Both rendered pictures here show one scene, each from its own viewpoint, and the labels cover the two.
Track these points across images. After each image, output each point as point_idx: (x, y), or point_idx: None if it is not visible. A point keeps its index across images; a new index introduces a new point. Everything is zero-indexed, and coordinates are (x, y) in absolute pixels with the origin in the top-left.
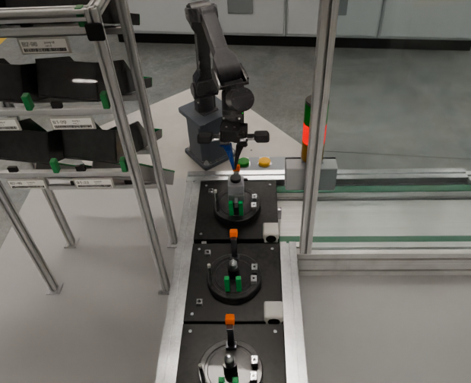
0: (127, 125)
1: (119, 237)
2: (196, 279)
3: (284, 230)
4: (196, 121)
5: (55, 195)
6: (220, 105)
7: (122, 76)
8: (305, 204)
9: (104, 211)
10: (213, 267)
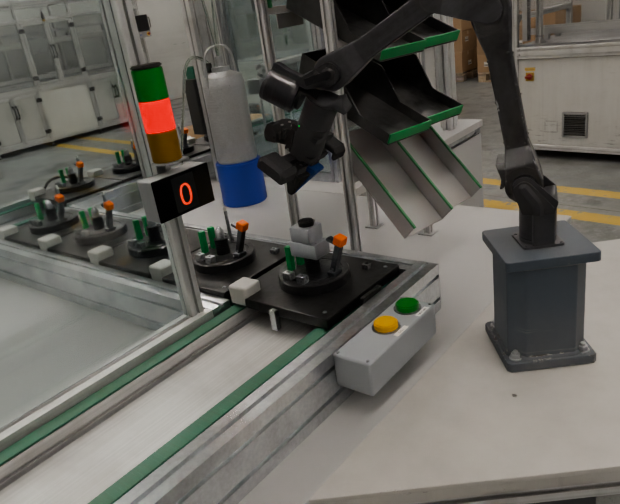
0: (261, 30)
1: (407, 255)
2: (255, 244)
3: (255, 332)
4: (501, 229)
5: None
6: (540, 253)
7: None
8: None
9: (463, 249)
10: (248, 244)
